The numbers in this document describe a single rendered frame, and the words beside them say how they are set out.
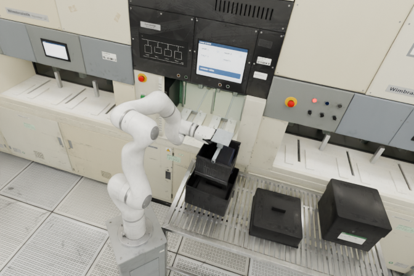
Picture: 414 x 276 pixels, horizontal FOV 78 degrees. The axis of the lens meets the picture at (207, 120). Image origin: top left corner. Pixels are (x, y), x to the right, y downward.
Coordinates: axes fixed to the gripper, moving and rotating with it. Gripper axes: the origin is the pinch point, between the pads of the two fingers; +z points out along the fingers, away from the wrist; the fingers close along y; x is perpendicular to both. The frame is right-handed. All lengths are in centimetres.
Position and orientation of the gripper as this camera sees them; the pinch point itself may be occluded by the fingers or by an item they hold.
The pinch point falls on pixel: (221, 139)
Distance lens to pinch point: 146.2
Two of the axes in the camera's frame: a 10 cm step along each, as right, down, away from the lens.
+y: -3.5, 5.3, -7.7
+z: 9.3, 2.9, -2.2
